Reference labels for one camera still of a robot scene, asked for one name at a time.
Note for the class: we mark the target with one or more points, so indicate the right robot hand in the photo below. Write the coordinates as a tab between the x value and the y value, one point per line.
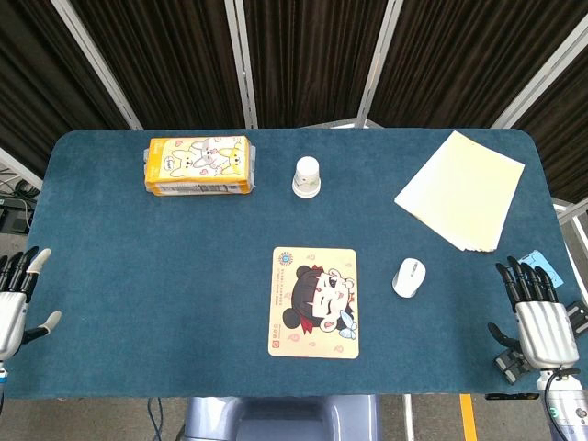
546	331

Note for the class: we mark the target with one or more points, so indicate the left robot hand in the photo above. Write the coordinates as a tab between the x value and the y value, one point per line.
11	321

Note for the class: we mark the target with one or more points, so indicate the white computer mouse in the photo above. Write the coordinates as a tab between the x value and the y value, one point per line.
409	278

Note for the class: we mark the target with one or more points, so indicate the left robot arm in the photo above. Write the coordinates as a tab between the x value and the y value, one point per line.
2	376

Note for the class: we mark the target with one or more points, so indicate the cartoon girl mouse pad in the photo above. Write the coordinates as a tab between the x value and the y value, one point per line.
312	303

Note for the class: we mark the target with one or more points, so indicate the black table control panel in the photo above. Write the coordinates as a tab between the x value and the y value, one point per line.
510	396

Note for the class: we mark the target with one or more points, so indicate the blue felt table cover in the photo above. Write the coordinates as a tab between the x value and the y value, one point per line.
138	275

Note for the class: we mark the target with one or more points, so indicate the pale yellow paper folder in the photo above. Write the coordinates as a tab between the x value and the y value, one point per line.
464	188

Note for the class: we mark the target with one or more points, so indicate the dark brown pleated curtain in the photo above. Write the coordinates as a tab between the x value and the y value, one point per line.
459	55
312	55
37	69
174	59
569	138

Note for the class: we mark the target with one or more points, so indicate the yellow tissue pack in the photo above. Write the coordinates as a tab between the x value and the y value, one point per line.
197	163

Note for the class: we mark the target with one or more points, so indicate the blue-grey robot torso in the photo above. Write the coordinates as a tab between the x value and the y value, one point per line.
280	420

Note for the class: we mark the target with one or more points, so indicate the floral print paper cup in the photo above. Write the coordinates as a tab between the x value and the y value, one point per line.
307	174

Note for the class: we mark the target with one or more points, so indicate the black and grey clamp mount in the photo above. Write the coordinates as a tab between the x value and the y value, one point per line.
510	363

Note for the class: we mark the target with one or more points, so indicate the blue card with camera drawing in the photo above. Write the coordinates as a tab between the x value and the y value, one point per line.
554	270

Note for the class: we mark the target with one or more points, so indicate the white partition frame post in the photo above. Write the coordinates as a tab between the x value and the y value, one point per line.
546	69
380	59
572	207
90	50
18	167
241	59

